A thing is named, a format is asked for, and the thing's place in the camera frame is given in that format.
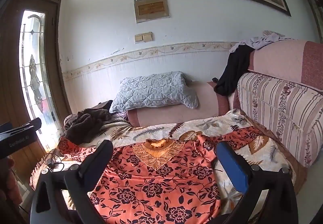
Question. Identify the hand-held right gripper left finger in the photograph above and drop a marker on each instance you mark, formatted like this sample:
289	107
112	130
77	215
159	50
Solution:
99	156

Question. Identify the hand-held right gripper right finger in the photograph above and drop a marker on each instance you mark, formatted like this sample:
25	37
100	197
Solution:
231	163

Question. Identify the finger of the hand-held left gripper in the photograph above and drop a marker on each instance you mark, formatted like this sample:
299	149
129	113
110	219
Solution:
27	125

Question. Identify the orange floral blouse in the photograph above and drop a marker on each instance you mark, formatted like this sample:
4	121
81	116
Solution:
151	183

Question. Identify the person's left forearm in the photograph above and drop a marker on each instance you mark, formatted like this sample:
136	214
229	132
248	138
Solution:
14	188

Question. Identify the person's left hand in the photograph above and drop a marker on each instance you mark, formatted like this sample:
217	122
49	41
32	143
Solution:
10	163

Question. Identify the brown fuzzy garment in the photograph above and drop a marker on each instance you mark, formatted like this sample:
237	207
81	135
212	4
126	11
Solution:
83	123

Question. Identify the cream leaf print blanket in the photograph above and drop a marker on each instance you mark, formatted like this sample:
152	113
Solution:
227	123

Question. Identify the dark bag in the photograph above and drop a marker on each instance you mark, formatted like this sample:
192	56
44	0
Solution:
103	106

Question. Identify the wooden stained glass door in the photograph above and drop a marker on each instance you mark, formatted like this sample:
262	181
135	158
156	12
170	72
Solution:
27	67

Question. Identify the striped floral sofa cushion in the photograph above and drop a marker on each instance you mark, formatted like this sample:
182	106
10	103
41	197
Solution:
280	113

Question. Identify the grey quilted pillow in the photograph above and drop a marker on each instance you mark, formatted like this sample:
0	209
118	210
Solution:
154	90

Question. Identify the black garment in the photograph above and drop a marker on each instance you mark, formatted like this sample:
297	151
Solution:
234	70

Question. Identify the lavender garment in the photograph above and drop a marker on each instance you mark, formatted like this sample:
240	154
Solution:
257	40

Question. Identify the small framed plaque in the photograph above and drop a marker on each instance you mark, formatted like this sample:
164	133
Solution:
152	8

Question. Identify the beige wall switch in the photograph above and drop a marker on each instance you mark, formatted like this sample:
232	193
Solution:
138	37
147	36

